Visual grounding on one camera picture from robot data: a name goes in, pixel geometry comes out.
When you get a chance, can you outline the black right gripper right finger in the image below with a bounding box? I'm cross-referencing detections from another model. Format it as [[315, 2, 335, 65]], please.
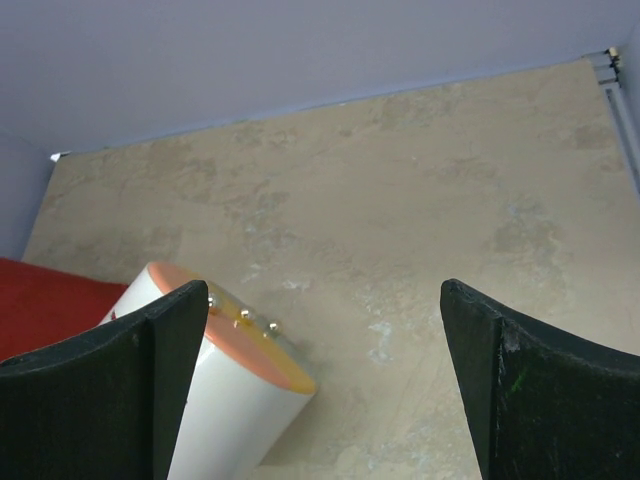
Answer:
[[440, 279, 639, 479]]

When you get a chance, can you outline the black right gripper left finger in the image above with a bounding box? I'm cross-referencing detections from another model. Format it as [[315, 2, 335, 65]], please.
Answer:
[[1, 280, 209, 479]]

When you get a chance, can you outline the red paper bag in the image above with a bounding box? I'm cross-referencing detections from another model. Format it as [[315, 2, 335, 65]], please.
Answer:
[[1, 258, 127, 360]]

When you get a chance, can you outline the white cylindrical bin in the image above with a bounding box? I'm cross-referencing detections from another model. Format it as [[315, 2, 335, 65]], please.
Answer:
[[97, 260, 318, 480]]

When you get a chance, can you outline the aluminium frame rail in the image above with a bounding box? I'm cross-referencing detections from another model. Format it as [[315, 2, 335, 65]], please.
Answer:
[[585, 48, 639, 197]]

